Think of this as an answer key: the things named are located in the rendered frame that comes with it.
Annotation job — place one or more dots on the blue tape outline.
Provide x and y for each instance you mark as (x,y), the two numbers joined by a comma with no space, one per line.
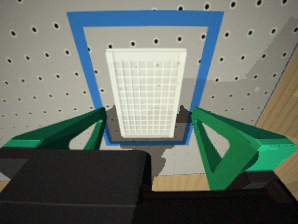
(210,19)

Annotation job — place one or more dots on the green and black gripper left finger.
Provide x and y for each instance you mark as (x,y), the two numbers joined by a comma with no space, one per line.
(59,135)

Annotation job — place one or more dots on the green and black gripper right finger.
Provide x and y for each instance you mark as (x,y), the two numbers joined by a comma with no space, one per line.
(251,148)

